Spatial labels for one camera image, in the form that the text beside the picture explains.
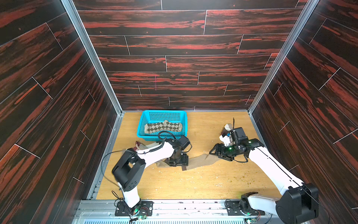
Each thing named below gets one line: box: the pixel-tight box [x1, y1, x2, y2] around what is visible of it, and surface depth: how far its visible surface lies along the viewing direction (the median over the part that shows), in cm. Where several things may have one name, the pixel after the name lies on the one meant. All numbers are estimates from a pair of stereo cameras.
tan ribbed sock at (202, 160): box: [186, 153, 221, 171], surface depth 93 cm
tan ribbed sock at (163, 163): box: [154, 157, 171, 168], surface depth 90 cm
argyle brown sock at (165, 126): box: [144, 120, 183, 134], surface depth 110 cm
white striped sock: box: [219, 123, 234, 147], surface depth 77 cm
